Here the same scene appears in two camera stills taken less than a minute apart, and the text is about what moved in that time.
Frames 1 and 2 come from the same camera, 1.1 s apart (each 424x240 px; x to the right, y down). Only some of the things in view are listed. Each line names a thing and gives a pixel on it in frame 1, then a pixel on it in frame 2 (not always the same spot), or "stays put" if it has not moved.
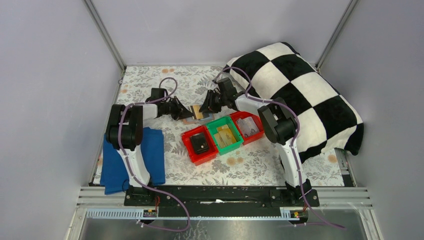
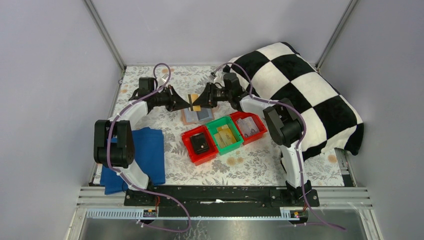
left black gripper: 174,108 -> 170,98
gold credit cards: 224,136 stays put
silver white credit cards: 247,126 stays put
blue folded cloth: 114,175 stays put
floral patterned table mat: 213,136 stays put
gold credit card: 198,115 -> 193,97
